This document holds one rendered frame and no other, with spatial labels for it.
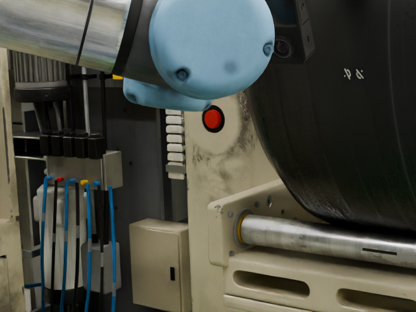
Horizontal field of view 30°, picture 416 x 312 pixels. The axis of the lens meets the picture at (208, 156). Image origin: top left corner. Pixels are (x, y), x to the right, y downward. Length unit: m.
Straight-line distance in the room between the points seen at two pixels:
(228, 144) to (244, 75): 0.80
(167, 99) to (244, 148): 0.65
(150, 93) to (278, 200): 0.71
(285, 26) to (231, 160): 0.53
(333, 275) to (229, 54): 0.67
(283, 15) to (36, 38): 0.34
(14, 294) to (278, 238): 0.49
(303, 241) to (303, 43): 0.43
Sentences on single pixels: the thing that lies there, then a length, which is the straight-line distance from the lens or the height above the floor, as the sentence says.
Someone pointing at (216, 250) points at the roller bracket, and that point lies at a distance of 1.17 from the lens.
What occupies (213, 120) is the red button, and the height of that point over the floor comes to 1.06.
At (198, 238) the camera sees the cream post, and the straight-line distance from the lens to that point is 1.33.
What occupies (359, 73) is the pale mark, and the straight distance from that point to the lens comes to 0.90.
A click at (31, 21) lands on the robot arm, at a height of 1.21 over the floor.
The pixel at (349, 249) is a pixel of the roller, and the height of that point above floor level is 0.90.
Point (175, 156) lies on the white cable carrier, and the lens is 1.34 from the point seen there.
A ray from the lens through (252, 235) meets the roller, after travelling 1.17.
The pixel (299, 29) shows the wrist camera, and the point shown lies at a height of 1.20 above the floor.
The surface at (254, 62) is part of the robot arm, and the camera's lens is 0.46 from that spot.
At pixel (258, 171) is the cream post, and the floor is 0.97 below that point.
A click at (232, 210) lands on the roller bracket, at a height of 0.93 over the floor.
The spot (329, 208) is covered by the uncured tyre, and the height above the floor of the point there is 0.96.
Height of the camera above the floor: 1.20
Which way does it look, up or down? 9 degrees down
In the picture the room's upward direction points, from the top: 2 degrees counter-clockwise
